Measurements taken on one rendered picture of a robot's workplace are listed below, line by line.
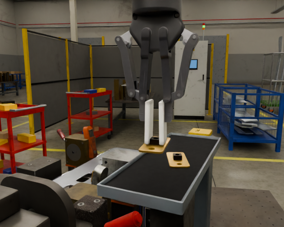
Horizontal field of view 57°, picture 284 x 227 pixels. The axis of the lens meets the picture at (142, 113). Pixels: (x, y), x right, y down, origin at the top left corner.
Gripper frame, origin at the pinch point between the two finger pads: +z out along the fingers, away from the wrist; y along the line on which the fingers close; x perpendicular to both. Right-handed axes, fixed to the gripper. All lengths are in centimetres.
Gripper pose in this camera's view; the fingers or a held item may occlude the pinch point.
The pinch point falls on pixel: (156, 121)
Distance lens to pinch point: 42.9
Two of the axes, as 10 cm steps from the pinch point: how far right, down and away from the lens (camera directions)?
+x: -2.6, 1.7, -9.5
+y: -9.7, -0.4, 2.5
